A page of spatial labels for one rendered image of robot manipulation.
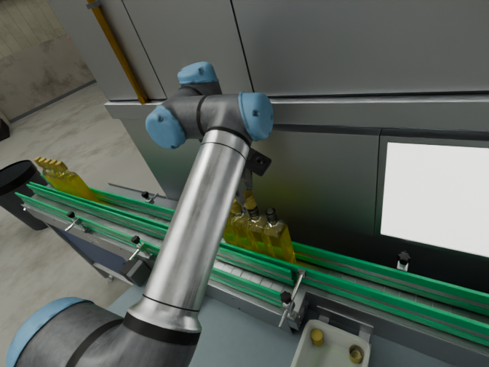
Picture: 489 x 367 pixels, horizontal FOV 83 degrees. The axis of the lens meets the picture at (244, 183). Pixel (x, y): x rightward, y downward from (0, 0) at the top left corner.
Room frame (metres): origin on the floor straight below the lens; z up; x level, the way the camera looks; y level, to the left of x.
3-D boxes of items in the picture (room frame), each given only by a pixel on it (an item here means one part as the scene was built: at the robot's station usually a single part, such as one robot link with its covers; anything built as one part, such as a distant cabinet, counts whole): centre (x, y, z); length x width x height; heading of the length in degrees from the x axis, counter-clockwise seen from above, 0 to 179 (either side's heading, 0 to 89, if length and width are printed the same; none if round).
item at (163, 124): (0.49, 0.07, 1.48); 0.11 x 0.11 x 0.08; 53
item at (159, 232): (1.03, 0.61, 0.92); 1.75 x 0.01 x 0.08; 49
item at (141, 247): (0.74, 0.46, 0.94); 0.07 x 0.04 x 0.13; 139
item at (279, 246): (0.53, -0.04, 0.99); 0.06 x 0.06 x 0.21; 48
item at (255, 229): (0.57, 0.00, 0.99); 0.06 x 0.06 x 0.21; 50
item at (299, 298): (0.39, -0.03, 0.85); 0.09 x 0.04 x 0.07; 139
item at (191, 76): (0.58, 0.02, 1.48); 0.09 x 0.08 x 0.11; 143
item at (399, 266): (0.37, -0.33, 0.94); 0.07 x 0.04 x 0.13; 139
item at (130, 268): (0.80, 0.56, 0.79); 0.08 x 0.08 x 0.08; 49
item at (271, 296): (0.97, 0.66, 0.92); 1.75 x 0.01 x 0.08; 49
